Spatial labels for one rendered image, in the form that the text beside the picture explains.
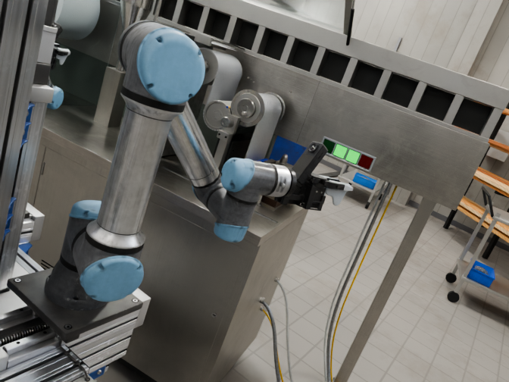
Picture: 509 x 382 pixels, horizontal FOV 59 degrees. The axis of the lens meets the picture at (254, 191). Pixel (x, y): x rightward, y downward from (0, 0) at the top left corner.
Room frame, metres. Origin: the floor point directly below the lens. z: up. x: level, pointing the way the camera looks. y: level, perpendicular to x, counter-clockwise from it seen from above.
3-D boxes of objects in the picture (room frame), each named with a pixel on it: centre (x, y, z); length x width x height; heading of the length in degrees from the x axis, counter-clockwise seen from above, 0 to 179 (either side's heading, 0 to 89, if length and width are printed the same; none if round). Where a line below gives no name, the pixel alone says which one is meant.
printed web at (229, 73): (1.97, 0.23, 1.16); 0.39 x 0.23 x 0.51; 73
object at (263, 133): (1.91, 0.05, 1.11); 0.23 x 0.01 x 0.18; 163
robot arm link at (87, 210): (0.92, 0.31, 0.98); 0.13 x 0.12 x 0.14; 37
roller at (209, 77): (2.02, 0.34, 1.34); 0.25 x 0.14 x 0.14; 163
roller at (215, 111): (1.97, 0.22, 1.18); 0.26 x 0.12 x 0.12; 163
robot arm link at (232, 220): (0.99, 0.03, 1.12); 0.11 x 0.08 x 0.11; 37
